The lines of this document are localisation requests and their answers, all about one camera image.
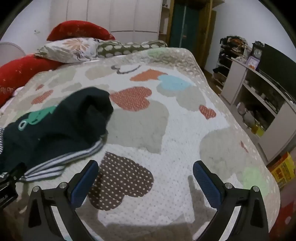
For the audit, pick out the teal door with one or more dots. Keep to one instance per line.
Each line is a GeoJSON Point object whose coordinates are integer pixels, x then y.
{"type": "Point", "coordinates": [185, 25]}

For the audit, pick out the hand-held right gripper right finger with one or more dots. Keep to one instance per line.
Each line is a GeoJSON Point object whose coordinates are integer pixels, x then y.
{"type": "Point", "coordinates": [207, 185]}

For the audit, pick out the white wardrobe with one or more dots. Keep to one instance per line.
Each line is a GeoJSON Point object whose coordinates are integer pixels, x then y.
{"type": "Point", "coordinates": [115, 16]}

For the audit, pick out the red box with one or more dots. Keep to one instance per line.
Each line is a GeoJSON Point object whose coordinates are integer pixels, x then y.
{"type": "Point", "coordinates": [286, 215]}

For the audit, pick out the yellow cardboard box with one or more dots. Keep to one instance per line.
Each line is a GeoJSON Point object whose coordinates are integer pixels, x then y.
{"type": "Point", "coordinates": [283, 169]}

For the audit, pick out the yellow bottle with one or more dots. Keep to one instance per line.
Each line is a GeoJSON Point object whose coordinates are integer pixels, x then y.
{"type": "Point", "coordinates": [255, 128]}

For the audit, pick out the wooden door frame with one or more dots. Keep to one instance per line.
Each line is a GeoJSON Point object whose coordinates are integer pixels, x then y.
{"type": "Point", "coordinates": [208, 34]}

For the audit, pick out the olive cloud pattern pillow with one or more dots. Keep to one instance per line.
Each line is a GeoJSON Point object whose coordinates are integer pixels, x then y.
{"type": "Point", "coordinates": [129, 47]}

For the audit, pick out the floral pillow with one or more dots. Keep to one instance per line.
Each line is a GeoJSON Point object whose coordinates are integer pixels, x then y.
{"type": "Point", "coordinates": [69, 49]}

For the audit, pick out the white headboard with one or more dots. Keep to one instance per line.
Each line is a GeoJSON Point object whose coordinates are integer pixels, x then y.
{"type": "Point", "coordinates": [10, 52]}

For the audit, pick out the long red printed pillow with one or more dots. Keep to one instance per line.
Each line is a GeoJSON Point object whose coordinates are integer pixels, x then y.
{"type": "Point", "coordinates": [20, 71]}

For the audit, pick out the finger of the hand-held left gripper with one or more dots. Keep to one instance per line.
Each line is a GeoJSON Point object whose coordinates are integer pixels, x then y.
{"type": "Point", "coordinates": [18, 171]}

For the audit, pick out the dark navy striped pants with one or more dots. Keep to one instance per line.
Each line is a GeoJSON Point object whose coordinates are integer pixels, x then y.
{"type": "Point", "coordinates": [64, 122]}

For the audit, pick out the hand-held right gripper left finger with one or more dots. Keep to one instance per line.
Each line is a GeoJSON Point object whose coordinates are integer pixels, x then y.
{"type": "Point", "coordinates": [83, 185]}

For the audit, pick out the open corner shelf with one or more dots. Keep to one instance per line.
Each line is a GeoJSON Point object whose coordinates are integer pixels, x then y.
{"type": "Point", "coordinates": [164, 18]}

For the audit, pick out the cluttered storage rack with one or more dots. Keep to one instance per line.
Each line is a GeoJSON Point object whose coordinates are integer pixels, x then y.
{"type": "Point", "coordinates": [227, 55]}

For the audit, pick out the heart pattern quilt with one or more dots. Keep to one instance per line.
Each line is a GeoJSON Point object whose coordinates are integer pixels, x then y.
{"type": "Point", "coordinates": [175, 129]}

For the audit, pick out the black table clock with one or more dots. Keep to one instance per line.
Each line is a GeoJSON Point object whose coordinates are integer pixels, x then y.
{"type": "Point", "coordinates": [257, 52]}

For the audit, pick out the black television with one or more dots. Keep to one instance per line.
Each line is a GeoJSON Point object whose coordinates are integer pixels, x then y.
{"type": "Point", "coordinates": [277, 64]}

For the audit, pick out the grey television cabinet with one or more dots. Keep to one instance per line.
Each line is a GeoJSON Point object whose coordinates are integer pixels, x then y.
{"type": "Point", "coordinates": [235, 78]}

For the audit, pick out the purple picture frame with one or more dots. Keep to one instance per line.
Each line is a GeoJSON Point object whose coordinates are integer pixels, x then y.
{"type": "Point", "coordinates": [252, 62]}

